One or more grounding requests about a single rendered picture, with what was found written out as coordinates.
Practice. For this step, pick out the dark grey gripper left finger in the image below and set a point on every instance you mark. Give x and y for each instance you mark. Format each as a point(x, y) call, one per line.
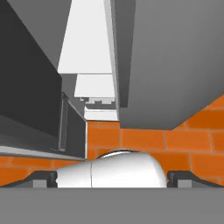
point(45, 177)

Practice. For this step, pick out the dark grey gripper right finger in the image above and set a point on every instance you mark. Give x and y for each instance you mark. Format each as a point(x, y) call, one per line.
point(178, 176)

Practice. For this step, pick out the white rounded object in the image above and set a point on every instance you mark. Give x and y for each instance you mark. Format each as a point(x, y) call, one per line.
point(122, 172)

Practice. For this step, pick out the dark grey appliance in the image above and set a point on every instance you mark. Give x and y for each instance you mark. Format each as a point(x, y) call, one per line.
point(26, 81)

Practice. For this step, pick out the grey fridge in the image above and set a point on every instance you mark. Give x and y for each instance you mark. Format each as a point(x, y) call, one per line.
point(175, 58)

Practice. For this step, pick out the white cupboards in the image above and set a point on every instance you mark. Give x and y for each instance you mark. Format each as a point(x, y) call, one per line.
point(87, 43)

